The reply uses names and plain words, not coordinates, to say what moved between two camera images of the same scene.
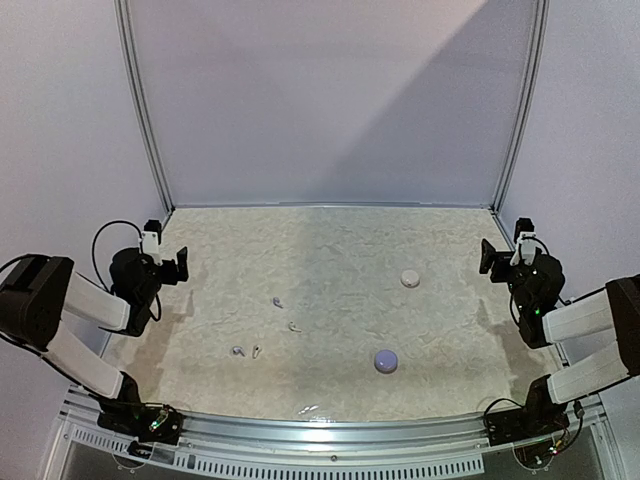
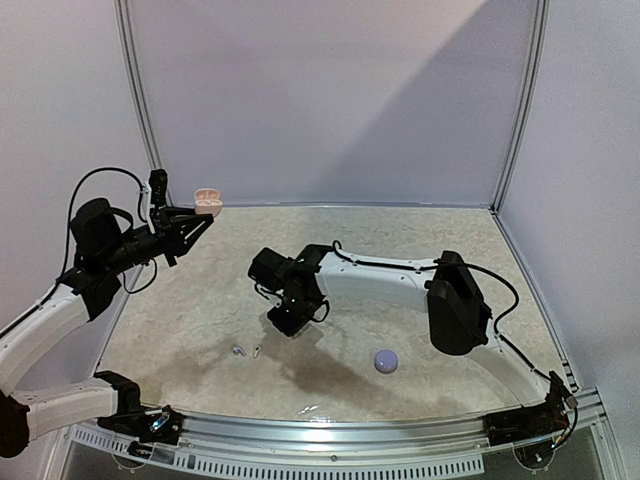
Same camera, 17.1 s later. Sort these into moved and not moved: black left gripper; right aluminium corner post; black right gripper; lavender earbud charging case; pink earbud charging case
Moved: black left gripper; pink earbud charging case; black right gripper
Not moved: lavender earbud charging case; right aluminium corner post
